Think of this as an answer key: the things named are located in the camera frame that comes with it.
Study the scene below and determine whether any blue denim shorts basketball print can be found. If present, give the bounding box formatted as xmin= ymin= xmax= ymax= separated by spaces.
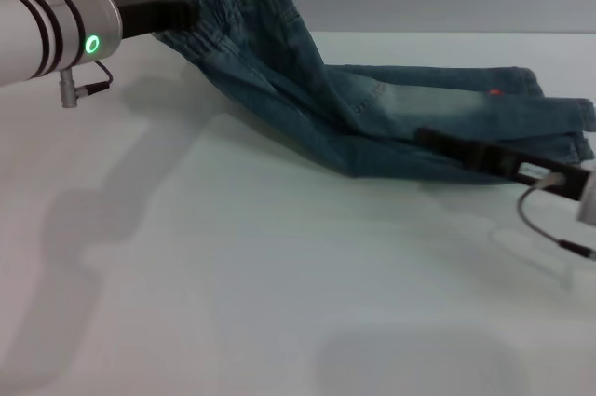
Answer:
xmin=153 ymin=0 xmax=596 ymax=187

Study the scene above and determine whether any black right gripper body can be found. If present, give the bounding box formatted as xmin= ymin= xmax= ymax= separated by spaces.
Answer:
xmin=469 ymin=141 xmax=590 ymax=204

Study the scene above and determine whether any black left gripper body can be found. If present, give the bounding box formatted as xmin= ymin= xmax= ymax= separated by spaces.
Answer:
xmin=107 ymin=0 xmax=197 ymax=41

